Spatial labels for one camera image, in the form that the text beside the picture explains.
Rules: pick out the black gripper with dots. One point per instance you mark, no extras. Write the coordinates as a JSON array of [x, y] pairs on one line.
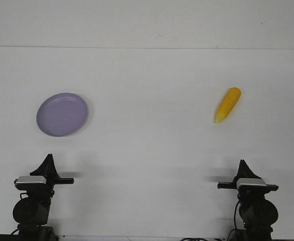
[[47, 167], [247, 192]]

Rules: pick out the purple round plate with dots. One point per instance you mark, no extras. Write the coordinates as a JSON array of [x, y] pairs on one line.
[[62, 114]]

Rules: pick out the yellow corn cob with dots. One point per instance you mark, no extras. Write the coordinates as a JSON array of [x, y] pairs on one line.
[[227, 104]]

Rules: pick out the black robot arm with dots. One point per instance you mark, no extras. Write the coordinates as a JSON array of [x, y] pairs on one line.
[[32, 212], [257, 213]]

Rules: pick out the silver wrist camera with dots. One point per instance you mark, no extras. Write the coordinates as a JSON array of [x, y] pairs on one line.
[[28, 182], [250, 182]]

